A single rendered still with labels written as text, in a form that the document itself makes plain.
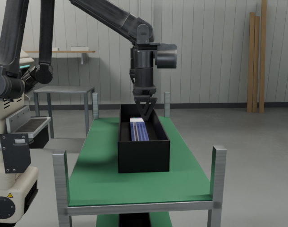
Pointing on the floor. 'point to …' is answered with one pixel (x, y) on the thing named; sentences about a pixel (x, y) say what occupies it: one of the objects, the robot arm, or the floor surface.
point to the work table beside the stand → (63, 93)
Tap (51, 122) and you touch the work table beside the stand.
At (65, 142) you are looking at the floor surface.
